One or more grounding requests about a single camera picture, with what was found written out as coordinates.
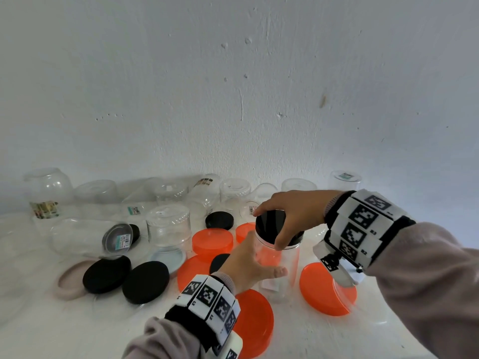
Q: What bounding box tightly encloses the person's right hand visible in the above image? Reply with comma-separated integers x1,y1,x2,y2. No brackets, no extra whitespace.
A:
252,189,340,252

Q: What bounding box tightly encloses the person's left hand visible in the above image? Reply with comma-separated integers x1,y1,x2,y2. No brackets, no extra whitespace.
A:
219,231,289,296

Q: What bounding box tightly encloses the small orange lid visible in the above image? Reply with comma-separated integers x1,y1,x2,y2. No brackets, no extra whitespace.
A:
235,221,257,245
191,227,234,263

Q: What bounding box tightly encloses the large orange lid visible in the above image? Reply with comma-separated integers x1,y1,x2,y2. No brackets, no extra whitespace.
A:
299,262,358,318
233,289,275,359
176,254,213,293

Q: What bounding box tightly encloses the light blue lid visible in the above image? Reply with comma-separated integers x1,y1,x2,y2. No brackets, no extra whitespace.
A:
147,247,187,276

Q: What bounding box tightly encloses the group of transparent plastic jars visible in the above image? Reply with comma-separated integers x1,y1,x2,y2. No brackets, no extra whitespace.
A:
0,167,337,326

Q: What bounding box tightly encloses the wide transparent jar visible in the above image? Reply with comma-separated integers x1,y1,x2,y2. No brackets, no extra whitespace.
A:
334,272,390,328

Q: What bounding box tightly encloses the large black lid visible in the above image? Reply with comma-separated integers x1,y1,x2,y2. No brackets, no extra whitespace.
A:
122,260,170,306
82,255,132,295

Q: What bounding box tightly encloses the pale pink lid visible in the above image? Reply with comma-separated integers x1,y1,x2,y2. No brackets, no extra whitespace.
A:
52,259,101,301

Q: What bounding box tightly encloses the person's left forearm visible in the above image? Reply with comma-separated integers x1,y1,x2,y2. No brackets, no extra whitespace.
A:
121,317,207,359

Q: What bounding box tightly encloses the person's right forearm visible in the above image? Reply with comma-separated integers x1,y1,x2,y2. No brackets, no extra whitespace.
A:
365,221,479,359

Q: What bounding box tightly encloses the black white marker wristband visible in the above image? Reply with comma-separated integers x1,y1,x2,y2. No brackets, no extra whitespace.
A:
164,274,241,352
323,188,417,270

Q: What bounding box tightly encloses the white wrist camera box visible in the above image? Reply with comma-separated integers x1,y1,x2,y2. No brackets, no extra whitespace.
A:
215,331,244,359
312,239,366,289

